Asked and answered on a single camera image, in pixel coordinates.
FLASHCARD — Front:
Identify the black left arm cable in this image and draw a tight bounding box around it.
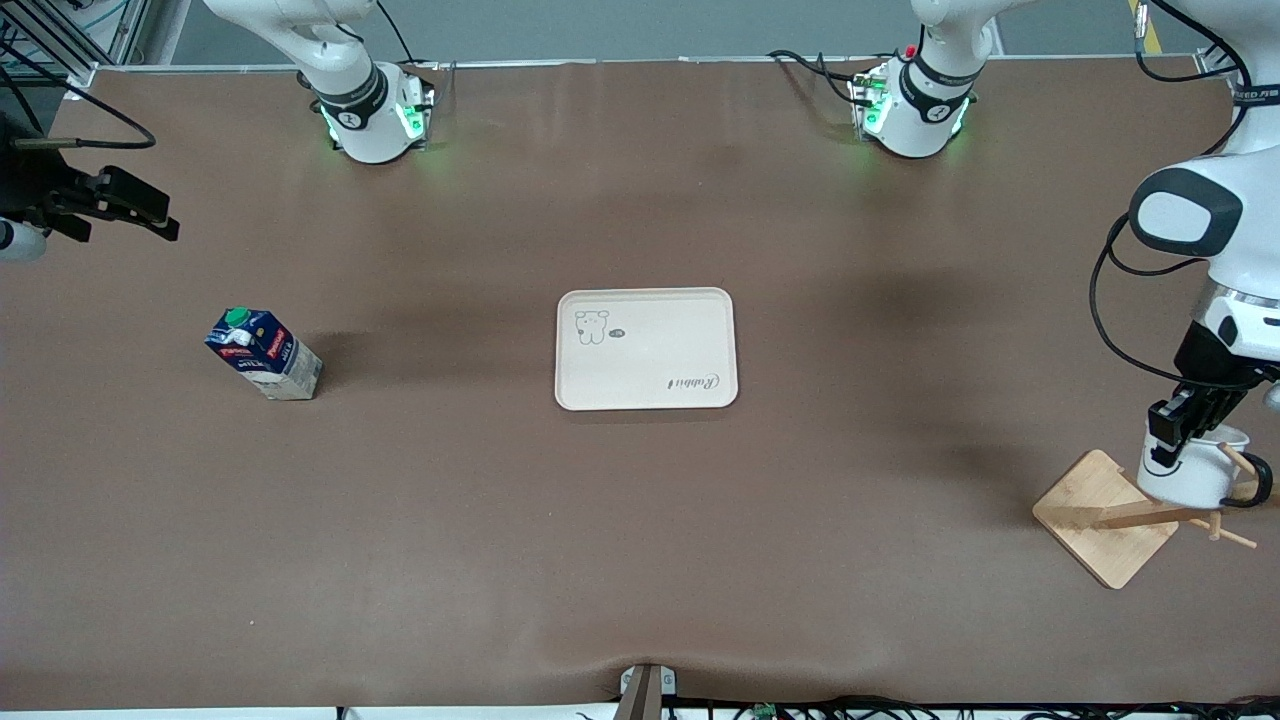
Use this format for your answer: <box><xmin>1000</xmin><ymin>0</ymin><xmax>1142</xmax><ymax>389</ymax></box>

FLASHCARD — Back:
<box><xmin>1089</xmin><ymin>0</ymin><xmax>1256</xmax><ymax>383</ymax></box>

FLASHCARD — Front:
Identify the blue milk carton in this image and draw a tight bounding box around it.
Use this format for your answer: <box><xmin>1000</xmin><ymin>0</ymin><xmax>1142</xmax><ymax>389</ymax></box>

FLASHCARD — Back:
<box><xmin>204</xmin><ymin>306</ymin><xmax>324</xmax><ymax>402</ymax></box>

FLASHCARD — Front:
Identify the aluminium frame post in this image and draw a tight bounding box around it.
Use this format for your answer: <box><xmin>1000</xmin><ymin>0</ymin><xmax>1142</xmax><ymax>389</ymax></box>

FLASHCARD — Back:
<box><xmin>0</xmin><ymin>0</ymin><xmax>153</xmax><ymax>93</ymax></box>

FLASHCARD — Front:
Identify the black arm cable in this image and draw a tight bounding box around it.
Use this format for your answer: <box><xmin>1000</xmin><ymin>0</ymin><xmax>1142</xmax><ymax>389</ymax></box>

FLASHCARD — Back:
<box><xmin>1089</xmin><ymin>0</ymin><xmax>1256</xmax><ymax>383</ymax></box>
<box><xmin>0</xmin><ymin>60</ymin><xmax>157</xmax><ymax>151</ymax></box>

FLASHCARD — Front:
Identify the white smiley mug black handle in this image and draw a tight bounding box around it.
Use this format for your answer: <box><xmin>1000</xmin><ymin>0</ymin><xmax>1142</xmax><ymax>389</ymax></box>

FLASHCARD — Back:
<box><xmin>1137</xmin><ymin>420</ymin><xmax>1275</xmax><ymax>512</ymax></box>

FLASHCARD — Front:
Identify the wooden mug stand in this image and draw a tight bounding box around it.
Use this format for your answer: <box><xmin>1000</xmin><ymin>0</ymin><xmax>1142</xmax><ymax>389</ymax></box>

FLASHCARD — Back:
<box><xmin>1032</xmin><ymin>440</ymin><xmax>1280</xmax><ymax>591</ymax></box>

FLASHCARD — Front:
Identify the black base cable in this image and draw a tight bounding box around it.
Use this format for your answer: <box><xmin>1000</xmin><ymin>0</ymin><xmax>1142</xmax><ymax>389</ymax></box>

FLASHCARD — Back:
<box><xmin>374</xmin><ymin>0</ymin><xmax>447</xmax><ymax>75</ymax></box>
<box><xmin>767</xmin><ymin>48</ymin><xmax>877</xmax><ymax>109</ymax></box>

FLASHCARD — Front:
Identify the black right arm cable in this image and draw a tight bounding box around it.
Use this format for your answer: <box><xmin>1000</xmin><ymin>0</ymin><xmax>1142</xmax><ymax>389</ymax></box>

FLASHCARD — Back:
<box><xmin>0</xmin><ymin>60</ymin><xmax>157</xmax><ymax>151</ymax></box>

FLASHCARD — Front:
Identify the metal table edge bracket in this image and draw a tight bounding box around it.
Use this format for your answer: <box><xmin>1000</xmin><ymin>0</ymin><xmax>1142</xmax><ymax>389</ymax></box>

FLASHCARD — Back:
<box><xmin>616</xmin><ymin>663</ymin><xmax>679</xmax><ymax>720</ymax></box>

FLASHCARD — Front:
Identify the cream rectangular tray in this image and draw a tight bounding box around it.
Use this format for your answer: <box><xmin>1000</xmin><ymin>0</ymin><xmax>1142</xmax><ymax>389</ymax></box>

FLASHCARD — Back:
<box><xmin>555</xmin><ymin>287</ymin><xmax>740</xmax><ymax>412</ymax></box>

